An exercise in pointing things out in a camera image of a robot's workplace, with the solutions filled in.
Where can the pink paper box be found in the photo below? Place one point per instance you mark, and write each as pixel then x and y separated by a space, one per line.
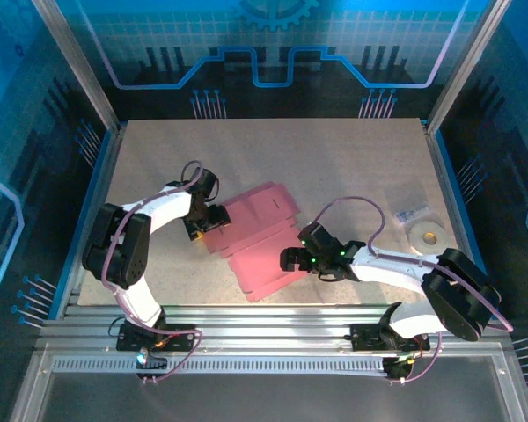
pixel 255 220

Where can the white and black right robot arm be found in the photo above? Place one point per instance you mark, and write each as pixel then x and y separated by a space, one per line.
pixel 391 269

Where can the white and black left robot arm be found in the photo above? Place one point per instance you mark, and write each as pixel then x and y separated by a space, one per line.
pixel 169 208

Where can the white tape roll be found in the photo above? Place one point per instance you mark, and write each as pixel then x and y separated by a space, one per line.
pixel 415 237

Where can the clear plastic packet with label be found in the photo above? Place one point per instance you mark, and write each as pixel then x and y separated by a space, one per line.
pixel 411 214

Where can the blue table edge strip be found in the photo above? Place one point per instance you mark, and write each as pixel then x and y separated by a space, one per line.
pixel 453 176
pixel 97 176

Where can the black controller module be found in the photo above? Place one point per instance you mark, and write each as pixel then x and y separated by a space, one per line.
pixel 154 361
pixel 398 369

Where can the grey metal panel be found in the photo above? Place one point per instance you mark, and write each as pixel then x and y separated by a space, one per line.
pixel 268 400

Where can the wide aluminium frame beam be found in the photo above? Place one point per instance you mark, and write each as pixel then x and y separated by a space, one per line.
pixel 268 327

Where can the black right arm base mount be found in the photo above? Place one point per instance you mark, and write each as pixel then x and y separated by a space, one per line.
pixel 365 338

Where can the aluminium table side rail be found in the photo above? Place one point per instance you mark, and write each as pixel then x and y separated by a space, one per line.
pixel 442 176
pixel 107 176

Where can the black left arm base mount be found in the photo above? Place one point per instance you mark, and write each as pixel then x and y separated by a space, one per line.
pixel 180 340

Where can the aluminium upright post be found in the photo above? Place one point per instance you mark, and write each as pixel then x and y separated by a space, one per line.
pixel 79 66
pixel 466 66

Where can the aluminium lower frame rail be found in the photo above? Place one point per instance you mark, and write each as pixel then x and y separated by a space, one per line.
pixel 28 395
pixel 515 395

